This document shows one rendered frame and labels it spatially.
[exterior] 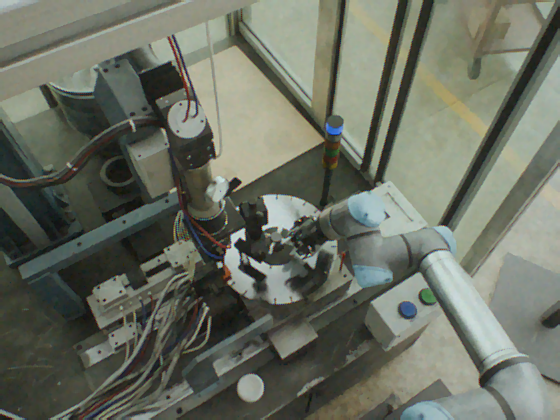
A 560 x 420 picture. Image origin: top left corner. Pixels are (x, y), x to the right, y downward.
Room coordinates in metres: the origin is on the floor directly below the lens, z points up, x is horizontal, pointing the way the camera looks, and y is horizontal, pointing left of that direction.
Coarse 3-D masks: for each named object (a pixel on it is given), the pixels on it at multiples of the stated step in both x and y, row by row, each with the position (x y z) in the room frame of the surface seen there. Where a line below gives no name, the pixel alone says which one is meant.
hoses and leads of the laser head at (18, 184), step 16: (208, 32) 0.54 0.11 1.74; (176, 48) 0.49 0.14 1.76; (112, 128) 0.51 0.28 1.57; (128, 128) 0.52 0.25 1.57; (96, 144) 0.49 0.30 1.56; (80, 160) 0.47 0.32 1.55; (0, 176) 0.44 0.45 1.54; (48, 176) 0.45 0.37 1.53; (64, 176) 0.45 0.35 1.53; (176, 176) 0.54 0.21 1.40
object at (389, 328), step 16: (400, 288) 0.54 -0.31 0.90; (416, 288) 0.54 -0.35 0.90; (384, 304) 0.49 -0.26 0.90; (416, 304) 0.50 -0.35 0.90; (368, 320) 0.49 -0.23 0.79; (384, 320) 0.45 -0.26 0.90; (400, 320) 0.45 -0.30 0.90; (416, 320) 0.45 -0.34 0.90; (384, 336) 0.43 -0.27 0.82; (400, 336) 0.43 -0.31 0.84
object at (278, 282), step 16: (272, 208) 0.75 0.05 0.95; (288, 208) 0.75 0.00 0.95; (304, 208) 0.75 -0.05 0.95; (272, 224) 0.70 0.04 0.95; (288, 224) 0.70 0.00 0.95; (320, 256) 0.61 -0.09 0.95; (336, 256) 0.61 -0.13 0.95; (240, 272) 0.55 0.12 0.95; (256, 272) 0.55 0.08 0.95; (272, 272) 0.56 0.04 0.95; (288, 272) 0.56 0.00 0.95; (304, 272) 0.56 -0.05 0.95; (320, 272) 0.56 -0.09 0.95; (240, 288) 0.51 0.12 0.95; (256, 288) 0.51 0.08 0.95; (272, 288) 0.51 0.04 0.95; (288, 288) 0.51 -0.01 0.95; (304, 288) 0.51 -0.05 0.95
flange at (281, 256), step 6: (270, 228) 0.68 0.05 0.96; (276, 228) 0.68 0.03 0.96; (282, 228) 0.68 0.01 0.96; (270, 234) 0.66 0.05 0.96; (282, 234) 0.66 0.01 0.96; (276, 246) 0.62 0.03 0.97; (282, 246) 0.62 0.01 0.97; (288, 246) 0.63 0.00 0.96; (294, 246) 0.63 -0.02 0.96; (276, 252) 0.61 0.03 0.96; (282, 252) 0.61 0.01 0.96; (288, 252) 0.61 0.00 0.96; (270, 258) 0.59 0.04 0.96; (276, 258) 0.59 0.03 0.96; (282, 258) 0.59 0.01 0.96; (288, 258) 0.59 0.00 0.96
